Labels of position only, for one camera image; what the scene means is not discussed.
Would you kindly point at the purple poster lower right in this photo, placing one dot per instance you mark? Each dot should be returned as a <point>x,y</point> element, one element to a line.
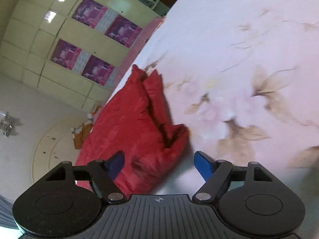
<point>123,31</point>

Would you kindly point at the purple poster upper right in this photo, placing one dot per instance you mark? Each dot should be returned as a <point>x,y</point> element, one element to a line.
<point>89,13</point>

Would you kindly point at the purple poster upper left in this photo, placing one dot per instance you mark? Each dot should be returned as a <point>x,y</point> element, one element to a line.
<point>65,54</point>

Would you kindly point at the white floral bed sheet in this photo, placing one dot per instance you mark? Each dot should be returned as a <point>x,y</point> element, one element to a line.
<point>243,76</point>

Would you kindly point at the pink quilted blanket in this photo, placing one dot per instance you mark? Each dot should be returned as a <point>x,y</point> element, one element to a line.
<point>137,46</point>

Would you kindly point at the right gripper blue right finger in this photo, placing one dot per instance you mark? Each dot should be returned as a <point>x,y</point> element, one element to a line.
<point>207,166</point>

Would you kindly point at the cream yellow wardrobe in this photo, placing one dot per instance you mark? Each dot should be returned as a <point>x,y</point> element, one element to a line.
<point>30,30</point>

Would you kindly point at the purple poster lower left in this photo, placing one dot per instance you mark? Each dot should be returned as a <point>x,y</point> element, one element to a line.
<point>97,70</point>

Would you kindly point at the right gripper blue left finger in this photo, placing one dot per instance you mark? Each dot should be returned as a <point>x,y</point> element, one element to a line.
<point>107,169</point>

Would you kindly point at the red puffer jacket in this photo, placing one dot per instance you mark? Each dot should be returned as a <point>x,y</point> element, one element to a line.
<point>137,121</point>

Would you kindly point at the purple poster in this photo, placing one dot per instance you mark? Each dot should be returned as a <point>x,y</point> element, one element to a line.
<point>65,54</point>
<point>97,70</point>
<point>89,13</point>
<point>123,31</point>

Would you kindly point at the wall lamp fixture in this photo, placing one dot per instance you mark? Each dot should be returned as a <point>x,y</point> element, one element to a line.
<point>9,124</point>

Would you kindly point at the grey blue curtain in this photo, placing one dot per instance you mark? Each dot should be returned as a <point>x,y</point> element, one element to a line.
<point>6,216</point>

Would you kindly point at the cream curved headboard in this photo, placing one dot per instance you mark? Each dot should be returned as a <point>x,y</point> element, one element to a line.
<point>55,146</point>

